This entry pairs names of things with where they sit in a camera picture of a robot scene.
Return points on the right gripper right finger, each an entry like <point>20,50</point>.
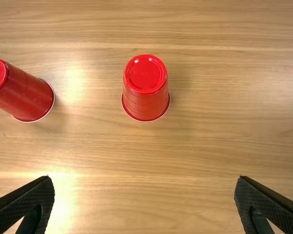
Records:
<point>280,207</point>

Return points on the red cup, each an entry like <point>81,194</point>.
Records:
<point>145,97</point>
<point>24,97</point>

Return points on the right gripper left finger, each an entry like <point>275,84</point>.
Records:
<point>9,209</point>

